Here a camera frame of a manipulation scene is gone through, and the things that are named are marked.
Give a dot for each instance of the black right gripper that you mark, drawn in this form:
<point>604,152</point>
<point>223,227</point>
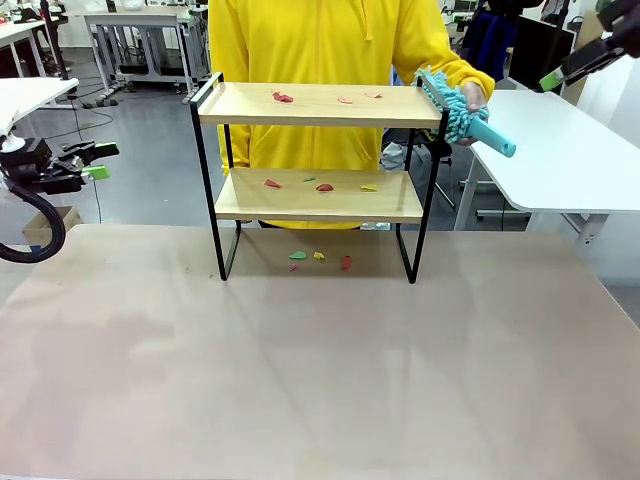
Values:
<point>631,40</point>

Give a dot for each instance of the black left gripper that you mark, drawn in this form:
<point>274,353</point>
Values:
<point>30,170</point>

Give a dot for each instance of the teal microfiber duster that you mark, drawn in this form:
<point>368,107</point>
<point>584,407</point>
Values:
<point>452,110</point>

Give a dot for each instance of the yellow-sleeved left forearm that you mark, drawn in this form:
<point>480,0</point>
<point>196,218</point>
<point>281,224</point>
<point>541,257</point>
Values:
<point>465,67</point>

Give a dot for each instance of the person's left hand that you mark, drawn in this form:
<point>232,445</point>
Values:
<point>474,97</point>

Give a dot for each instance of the black panel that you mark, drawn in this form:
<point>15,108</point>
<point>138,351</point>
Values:
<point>535,50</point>

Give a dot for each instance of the cardboard box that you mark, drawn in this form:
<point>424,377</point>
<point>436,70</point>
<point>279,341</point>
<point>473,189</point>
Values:
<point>35,232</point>

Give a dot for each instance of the blue jacket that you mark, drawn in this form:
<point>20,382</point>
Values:
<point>485,35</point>

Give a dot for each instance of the white rounded table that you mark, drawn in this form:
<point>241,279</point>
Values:
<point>550,150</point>

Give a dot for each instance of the black stand pole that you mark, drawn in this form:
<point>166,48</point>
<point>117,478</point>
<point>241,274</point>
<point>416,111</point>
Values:
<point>54,35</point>

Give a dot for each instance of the grey workbench table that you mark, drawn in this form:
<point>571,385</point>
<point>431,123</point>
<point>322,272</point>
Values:
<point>135,20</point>

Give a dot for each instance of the white desk with red panel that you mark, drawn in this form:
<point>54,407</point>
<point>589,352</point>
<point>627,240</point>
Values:
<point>20,30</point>

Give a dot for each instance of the red paper scrap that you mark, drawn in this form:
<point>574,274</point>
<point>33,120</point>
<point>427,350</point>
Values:
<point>272,184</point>
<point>324,188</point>
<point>346,262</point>
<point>283,97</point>

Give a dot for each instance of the yellow paper scrap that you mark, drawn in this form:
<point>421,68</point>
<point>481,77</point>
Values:
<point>319,256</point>
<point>369,188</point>

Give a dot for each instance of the grey cloth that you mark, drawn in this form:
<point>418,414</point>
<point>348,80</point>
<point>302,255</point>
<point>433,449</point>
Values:
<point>392,157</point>

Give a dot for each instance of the person in yellow hoodie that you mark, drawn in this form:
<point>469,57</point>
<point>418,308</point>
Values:
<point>320,45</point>

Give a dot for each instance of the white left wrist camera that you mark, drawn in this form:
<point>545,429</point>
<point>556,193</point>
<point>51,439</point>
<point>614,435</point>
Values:
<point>10,142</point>

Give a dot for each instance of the wooden shelf with black frame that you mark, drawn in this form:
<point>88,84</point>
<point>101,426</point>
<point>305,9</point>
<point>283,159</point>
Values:
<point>320,107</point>

